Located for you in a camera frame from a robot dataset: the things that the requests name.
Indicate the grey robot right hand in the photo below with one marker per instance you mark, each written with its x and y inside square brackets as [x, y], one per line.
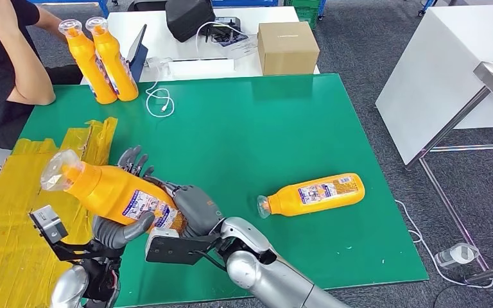
[199, 208]

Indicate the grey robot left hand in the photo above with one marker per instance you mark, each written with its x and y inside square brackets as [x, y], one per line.
[119, 236]

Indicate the orange bottle with clear cap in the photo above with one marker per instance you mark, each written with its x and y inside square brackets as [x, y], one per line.
[285, 204]
[119, 72]
[89, 72]
[102, 191]

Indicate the person's right forearm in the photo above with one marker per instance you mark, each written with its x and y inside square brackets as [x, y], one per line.
[27, 72]

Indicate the person's left forearm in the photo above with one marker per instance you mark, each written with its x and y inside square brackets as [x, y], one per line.
[51, 23]

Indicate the yellow taped cardboard sheet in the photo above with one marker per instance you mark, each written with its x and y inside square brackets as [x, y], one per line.
[12, 212]

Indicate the blue metal rack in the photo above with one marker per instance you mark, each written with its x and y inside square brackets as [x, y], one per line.
[246, 3]
[104, 6]

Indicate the black chair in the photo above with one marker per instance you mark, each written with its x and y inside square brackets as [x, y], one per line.
[146, 5]

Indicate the tablet with blue case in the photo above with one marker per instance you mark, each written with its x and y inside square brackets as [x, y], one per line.
[139, 63]

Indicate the clear plastic sleeve with papers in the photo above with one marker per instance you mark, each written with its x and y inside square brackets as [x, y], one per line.
[242, 47]

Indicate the white desk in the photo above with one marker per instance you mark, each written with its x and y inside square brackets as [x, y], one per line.
[170, 44]

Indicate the black electronic device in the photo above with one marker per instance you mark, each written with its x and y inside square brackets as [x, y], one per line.
[227, 33]

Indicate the brown cardboard box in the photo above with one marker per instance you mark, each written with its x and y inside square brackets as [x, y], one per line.
[288, 51]

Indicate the black bag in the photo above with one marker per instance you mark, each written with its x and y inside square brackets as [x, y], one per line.
[189, 19]

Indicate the green plastic crate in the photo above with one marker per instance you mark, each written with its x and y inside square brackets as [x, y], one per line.
[305, 2]
[307, 17]

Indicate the white power adapter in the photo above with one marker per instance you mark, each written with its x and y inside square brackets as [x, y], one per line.
[457, 255]

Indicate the white table with panel sides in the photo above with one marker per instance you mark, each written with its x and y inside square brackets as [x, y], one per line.
[440, 74]

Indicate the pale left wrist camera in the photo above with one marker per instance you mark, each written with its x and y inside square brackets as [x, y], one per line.
[48, 225]

